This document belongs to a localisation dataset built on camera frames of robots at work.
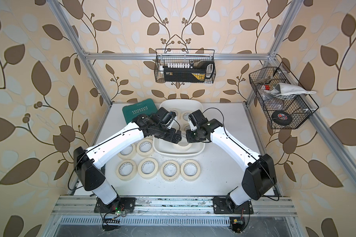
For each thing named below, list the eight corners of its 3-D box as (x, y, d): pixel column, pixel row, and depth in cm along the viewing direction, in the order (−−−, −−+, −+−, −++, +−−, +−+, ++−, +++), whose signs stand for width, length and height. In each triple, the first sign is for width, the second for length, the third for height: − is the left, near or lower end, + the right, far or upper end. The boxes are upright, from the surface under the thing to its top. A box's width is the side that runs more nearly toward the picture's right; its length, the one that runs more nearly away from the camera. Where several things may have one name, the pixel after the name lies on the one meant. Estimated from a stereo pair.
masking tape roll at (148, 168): (137, 178, 85) (135, 177, 82) (141, 159, 92) (139, 157, 90) (157, 178, 85) (156, 177, 82) (159, 159, 92) (158, 157, 90)
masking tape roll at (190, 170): (180, 180, 84) (180, 179, 82) (180, 161, 91) (180, 159, 89) (200, 180, 84) (201, 179, 82) (199, 161, 91) (199, 159, 89)
